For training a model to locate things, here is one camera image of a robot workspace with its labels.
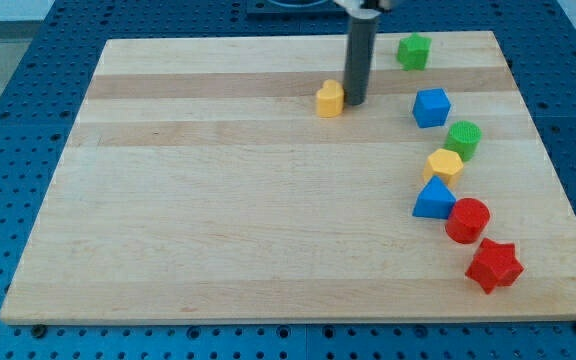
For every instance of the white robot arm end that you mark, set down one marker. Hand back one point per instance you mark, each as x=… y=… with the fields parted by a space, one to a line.
x=363 y=4

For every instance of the yellow heart block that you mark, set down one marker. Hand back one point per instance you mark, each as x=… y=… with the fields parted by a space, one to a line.
x=330 y=99

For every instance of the green star block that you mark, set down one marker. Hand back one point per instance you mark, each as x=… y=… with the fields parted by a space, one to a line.
x=413 y=52

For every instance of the red star block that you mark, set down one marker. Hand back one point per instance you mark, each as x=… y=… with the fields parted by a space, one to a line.
x=494 y=265

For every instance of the light wooden board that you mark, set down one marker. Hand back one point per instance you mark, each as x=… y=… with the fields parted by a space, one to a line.
x=198 y=186

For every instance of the blue triangle block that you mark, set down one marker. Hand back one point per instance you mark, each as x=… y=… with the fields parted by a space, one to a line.
x=435 y=200

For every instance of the yellow hexagon block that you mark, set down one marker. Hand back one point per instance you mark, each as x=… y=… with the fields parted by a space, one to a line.
x=447 y=165

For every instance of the blue cube block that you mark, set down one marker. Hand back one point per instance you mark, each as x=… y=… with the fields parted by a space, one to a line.
x=431 y=107

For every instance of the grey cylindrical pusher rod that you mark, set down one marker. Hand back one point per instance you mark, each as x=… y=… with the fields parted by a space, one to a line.
x=362 y=30

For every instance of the green cylinder block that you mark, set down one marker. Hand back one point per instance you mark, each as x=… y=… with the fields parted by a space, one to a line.
x=463 y=138

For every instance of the red cylinder block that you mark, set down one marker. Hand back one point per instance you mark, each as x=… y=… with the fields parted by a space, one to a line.
x=467 y=220

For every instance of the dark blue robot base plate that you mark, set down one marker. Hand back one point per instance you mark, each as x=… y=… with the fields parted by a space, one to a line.
x=257 y=8

